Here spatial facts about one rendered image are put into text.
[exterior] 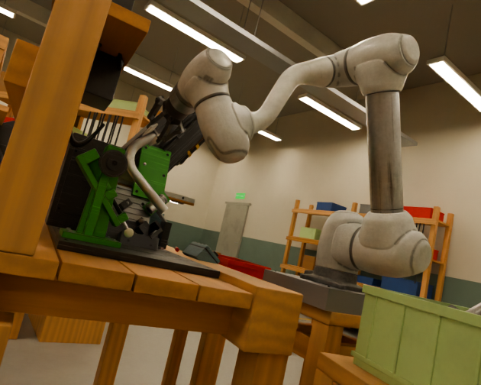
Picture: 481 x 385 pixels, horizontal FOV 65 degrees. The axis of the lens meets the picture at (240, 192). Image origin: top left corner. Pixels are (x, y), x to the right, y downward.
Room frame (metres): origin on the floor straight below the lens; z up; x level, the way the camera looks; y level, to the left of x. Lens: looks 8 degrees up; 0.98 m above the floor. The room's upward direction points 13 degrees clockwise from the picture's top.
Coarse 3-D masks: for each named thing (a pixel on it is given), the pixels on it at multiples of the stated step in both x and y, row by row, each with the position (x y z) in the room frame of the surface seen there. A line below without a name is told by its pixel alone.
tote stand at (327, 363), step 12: (324, 360) 0.86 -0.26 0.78; (336, 360) 0.85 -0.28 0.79; (348, 360) 0.87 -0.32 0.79; (324, 372) 0.86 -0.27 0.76; (336, 372) 0.82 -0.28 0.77; (348, 372) 0.78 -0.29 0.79; (360, 372) 0.79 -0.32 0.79; (324, 384) 0.85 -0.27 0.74; (336, 384) 0.81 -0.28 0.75; (348, 384) 0.78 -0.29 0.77; (360, 384) 0.74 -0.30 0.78; (372, 384) 0.72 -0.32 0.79; (384, 384) 0.74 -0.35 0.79
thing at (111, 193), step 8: (88, 152) 1.01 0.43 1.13; (96, 152) 1.02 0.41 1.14; (80, 160) 1.00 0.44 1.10; (88, 160) 1.01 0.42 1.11; (96, 160) 1.04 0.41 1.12; (80, 168) 1.05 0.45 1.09; (88, 168) 1.01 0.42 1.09; (96, 168) 1.04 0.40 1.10; (88, 176) 1.02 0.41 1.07; (96, 176) 1.04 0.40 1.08; (96, 184) 1.03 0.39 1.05; (112, 192) 1.06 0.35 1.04; (104, 200) 1.04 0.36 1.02; (112, 216) 1.06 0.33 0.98; (120, 216) 1.08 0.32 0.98; (112, 224) 1.09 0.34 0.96; (120, 224) 1.07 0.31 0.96
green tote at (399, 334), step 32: (384, 320) 0.78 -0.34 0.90; (416, 320) 0.71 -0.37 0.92; (448, 320) 0.65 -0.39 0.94; (480, 320) 0.59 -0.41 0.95; (352, 352) 0.85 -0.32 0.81; (384, 352) 0.77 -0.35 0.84; (416, 352) 0.70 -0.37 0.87; (448, 352) 0.64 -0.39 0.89; (480, 352) 0.58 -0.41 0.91; (416, 384) 0.69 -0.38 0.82; (448, 384) 0.63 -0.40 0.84; (480, 384) 0.58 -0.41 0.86
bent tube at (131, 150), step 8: (144, 136) 1.21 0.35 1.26; (152, 136) 1.22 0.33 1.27; (136, 144) 1.19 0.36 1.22; (144, 144) 1.21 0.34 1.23; (128, 152) 1.17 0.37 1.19; (136, 152) 1.20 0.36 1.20; (128, 160) 1.17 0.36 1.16; (128, 168) 1.17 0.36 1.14; (136, 168) 1.18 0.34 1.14; (136, 176) 1.17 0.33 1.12; (144, 184) 1.18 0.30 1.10; (144, 192) 1.19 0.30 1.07; (152, 192) 1.19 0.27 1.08; (152, 200) 1.19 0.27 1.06; (160, 200) 1.20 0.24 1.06; (160, 208) 1.20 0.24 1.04
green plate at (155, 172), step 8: (144, 152) 1.39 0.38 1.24; (152, 152) 1.40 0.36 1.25; (160, 152) 1.42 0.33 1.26; (168, 152) 1.43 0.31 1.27; (144, 160) 1.38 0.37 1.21; (152, 160) 1.40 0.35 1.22; (160, 160) 1.41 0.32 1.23; (168, 160) 1.43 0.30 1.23; (144, 168) 1.38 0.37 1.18; (152, 168) 1.39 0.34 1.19; (160, 168) 1.41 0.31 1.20; (168, 168) 1.42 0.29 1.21; (144, 176) 1.37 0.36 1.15; (152, 176) 1.39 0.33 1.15; (160, 176) 1.40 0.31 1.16; (136, 184) 1.35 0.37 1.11; (152, 184) 1.38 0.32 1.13; (160, 184) 1.40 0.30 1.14; (136, 192) 1.35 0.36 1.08; (160, 192) 1.39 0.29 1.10
